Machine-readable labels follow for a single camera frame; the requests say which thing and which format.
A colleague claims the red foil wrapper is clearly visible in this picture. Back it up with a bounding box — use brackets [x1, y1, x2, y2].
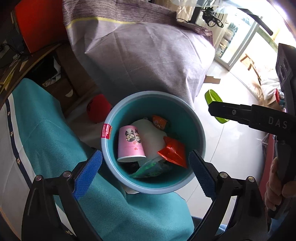
[158, 136, 188, 168]

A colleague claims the clear green printed wrapper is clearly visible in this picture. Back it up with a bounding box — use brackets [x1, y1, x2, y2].
[130, 160, 172, 179]

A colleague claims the pink paper cup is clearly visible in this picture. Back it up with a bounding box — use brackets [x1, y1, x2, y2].
[117, 126, 146, 163]

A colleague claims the white paper napkin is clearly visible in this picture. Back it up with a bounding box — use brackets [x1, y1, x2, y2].
[132, 119, 167, 162]

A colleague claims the orange snack wrapper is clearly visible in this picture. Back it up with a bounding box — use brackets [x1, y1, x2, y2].
[152, 115, 168, 130]

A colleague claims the lime green bottle cap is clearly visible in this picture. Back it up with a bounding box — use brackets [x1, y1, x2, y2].
[205, 89, 230, 124]

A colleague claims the teal plastic trash bin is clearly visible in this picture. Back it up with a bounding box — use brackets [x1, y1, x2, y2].
[101, 91, 206, 194]

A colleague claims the person's right hand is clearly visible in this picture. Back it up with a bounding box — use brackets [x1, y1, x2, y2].
[264, 157, 295, 211]

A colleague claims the teal grey striped tablecloth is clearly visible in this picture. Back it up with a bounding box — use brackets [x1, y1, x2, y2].
[1, 78, 194, 240]

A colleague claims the red round floor object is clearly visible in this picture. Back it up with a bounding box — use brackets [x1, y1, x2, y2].
[86, 94, 112, 123]

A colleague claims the purple woven bag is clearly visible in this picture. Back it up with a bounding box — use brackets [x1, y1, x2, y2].
[62, 1, 215, 105]

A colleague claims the red box on shelf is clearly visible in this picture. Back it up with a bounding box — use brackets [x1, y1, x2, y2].
[15, 0, 68, 53]

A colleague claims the black cable bundle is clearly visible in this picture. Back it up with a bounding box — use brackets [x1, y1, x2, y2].
[200, 6, 224, 28]

